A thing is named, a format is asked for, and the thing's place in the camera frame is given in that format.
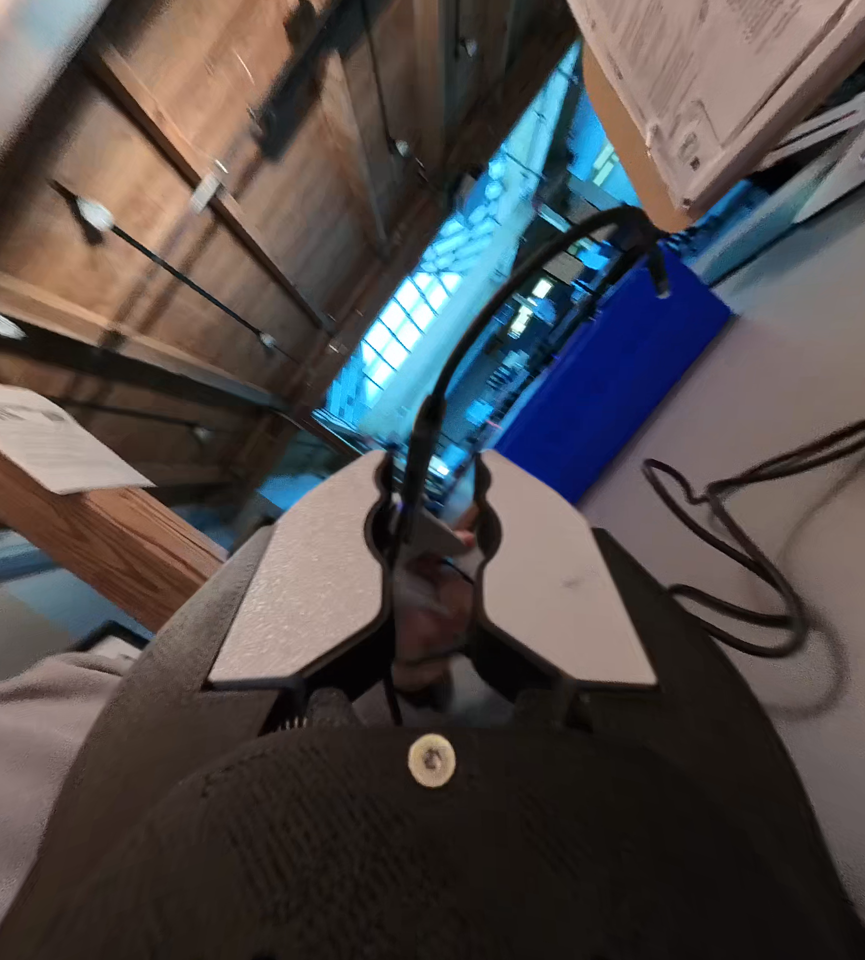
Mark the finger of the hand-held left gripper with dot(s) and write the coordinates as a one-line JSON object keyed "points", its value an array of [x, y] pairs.
{"points": [[444, 538]]}

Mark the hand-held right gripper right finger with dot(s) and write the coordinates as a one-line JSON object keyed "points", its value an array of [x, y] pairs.
{"points": [[552, 592]]}

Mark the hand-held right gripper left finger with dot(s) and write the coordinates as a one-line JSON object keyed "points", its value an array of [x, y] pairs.
{"points": [[312, 585]]}

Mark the blue plastic bin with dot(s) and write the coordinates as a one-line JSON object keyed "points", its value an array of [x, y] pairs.
{"points": [[612, 375]]}

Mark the grey desk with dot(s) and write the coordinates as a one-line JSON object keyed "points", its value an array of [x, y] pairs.
{"points": [[815, 360]]}

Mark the person's left hand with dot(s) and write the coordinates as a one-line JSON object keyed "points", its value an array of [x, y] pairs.
{"points": [[432, 622]]}

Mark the ceiling spot lamp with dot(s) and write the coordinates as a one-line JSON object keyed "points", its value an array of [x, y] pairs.
{"points": [[267, 341], [95, 216]]}

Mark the white paper notice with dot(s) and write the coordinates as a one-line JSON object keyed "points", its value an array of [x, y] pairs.
{"points": [[42, 442]]}

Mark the document stand with instruction sheets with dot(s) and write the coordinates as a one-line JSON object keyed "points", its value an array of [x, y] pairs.
{"points": [[702, 75]]}

